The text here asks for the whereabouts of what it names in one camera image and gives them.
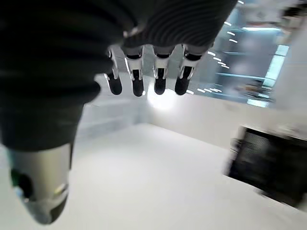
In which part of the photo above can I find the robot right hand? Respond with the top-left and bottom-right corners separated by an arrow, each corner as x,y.
0,0 -> 238,225

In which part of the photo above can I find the black mesh basket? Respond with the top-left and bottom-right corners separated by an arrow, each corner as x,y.
227,125 -> 307,215

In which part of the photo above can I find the grey metal shop shelf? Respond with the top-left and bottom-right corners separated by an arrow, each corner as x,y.
191,0 -> 307,107

